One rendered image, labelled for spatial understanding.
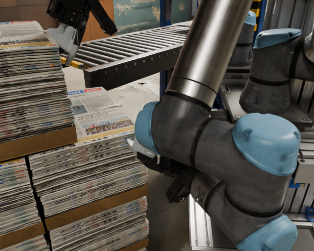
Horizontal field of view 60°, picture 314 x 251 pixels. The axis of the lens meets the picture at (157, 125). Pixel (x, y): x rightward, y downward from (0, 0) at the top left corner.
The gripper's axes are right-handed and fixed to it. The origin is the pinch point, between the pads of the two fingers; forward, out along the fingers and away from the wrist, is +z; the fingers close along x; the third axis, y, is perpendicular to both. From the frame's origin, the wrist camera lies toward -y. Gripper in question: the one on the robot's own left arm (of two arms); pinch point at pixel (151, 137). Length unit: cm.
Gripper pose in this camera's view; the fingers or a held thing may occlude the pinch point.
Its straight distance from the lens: 62.9
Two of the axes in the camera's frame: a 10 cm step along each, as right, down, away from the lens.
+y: 0.0, -8.8, -4.8
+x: -8.8, 2.3, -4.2
